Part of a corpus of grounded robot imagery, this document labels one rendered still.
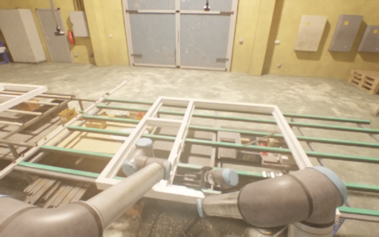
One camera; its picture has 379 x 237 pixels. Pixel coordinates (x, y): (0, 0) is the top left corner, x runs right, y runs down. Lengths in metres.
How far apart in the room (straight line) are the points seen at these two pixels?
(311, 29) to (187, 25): 4.15
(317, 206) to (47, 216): 0.58
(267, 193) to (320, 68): 7.95
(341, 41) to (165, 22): 5.99
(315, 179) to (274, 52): 7.21
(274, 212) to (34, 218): 0.50
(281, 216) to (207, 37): 7.02
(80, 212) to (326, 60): 8.27
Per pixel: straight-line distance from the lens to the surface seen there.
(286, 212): 0.53
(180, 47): 7.50
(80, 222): 0.46
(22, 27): 10.25
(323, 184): 0.58
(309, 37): 7.74
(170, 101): 2.43
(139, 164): 0.92
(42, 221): 0.46
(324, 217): 0.62
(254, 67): 7.24
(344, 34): 8.18
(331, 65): 8.51
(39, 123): 2.97
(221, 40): 7.30
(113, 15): 8.38
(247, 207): 0.55
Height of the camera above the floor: 1.89
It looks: 29 degrees down
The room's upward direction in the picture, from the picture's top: 1 degrees clockwise
